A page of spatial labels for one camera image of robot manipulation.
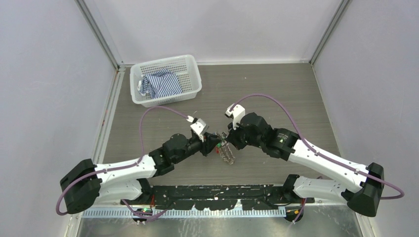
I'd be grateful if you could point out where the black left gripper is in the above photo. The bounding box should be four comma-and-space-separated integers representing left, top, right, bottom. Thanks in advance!
173, 132, 220, 164

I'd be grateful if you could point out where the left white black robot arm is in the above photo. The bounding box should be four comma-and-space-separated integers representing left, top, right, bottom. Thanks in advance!
56, 132, 221, 215

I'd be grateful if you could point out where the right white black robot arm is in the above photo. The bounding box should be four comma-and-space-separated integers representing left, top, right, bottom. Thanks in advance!
225, 111, 384, 217

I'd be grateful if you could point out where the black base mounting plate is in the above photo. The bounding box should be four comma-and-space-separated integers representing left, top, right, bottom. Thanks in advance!
127, 185, 303, 211

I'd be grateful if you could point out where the blue white striped cloth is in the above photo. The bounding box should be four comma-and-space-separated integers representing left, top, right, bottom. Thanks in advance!
137, 69, 183, 99

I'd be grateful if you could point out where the white plastic perforated basket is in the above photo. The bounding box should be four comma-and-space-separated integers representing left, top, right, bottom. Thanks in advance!
129, 55, 202, 108

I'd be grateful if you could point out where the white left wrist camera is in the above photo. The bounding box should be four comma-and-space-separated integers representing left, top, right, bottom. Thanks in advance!
186, 116, 208, 142

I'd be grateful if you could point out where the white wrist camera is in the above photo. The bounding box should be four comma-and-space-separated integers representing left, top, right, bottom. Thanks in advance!
225, 104, 246, 130
186, 116, 208, 142

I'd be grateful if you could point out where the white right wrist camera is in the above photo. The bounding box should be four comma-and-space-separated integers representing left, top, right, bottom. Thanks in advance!
225, 104, 246, 130

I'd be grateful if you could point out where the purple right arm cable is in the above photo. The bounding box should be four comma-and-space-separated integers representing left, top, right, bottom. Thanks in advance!
228, 93, 405, 225

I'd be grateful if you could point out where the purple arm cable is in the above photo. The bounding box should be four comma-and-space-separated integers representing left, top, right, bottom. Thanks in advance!
228, 93, 405, 225
55, 105, 197, 225

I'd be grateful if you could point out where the slotted cable duct strip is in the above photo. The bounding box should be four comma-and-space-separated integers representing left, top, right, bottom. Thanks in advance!
82, 206, 286, 218

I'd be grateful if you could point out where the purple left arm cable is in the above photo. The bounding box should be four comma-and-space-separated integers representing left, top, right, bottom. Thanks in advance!
55, 105, 197, 225

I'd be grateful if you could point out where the aluminium frame rail left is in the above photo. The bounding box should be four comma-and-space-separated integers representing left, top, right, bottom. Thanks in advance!
91, 63, 126, 164

